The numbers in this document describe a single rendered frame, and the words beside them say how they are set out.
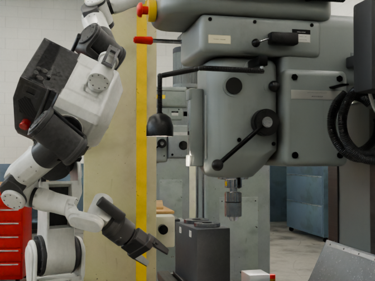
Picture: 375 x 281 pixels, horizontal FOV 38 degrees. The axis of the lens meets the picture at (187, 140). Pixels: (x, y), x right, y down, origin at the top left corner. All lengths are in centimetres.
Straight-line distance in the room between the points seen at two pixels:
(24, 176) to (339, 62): 97
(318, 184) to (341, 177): 710
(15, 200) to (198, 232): 59
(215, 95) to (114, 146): 181
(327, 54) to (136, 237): 82
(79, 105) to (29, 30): 907
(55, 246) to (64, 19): 895
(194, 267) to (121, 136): 149
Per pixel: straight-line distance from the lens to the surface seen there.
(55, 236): 198
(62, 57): 177
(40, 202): 179
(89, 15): 208
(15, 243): 598
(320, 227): 885
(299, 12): 150
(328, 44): 154
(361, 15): 134
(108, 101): 172
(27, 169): 169
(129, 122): 319
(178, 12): 141
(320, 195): 880
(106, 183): 318
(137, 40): 158
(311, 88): 148
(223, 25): 142
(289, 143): 145
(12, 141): 1048
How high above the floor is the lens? 137
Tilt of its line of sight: 1 degrees up
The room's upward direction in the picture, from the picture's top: straight up
